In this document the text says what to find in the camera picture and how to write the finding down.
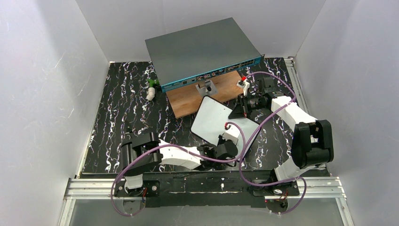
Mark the green white plastic toy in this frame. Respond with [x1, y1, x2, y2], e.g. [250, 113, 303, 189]
[146, 79, 159, 101]

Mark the wooden board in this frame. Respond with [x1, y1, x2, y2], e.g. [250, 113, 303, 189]
[166, 71, 243, 118]

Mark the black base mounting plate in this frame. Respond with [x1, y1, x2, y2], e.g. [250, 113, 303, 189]
[113, 169, 300, 209]

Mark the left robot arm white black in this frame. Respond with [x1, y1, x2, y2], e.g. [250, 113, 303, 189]
[116, 129, 240, 191]

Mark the grey teal network switch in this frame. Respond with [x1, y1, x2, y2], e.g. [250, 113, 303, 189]
[145, 17, 264, 92]

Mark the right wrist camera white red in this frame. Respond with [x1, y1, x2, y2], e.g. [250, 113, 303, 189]
[236, 76, 250, 97]

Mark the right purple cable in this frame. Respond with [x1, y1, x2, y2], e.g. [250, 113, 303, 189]
[238, 71, 308, 216]

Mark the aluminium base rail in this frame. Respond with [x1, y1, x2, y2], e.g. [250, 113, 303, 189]
[58, 171, 354, 226]

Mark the small whiteboard black frame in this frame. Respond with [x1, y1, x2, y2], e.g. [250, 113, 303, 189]
[191, 96, 259, 162]

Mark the silver metal bracket mount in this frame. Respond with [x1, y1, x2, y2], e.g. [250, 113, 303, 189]
[195, 80, 218, 97]

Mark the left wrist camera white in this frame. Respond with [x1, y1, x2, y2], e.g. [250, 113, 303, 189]
[222, 122, 245, 145]

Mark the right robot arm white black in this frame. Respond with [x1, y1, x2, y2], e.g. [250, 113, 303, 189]
[228, 77, 334, 184]

